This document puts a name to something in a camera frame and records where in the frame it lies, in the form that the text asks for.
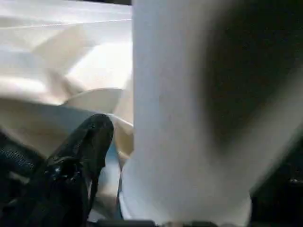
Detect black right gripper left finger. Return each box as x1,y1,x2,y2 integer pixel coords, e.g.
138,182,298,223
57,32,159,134
0,114,115,227

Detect white plastic table leg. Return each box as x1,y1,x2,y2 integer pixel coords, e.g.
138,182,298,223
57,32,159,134
117,0,303,227

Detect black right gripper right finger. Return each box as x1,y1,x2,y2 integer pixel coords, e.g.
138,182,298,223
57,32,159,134
250,139,303,224

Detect white plastic table top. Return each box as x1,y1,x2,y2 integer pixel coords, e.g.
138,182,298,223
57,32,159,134
0,0,135,223

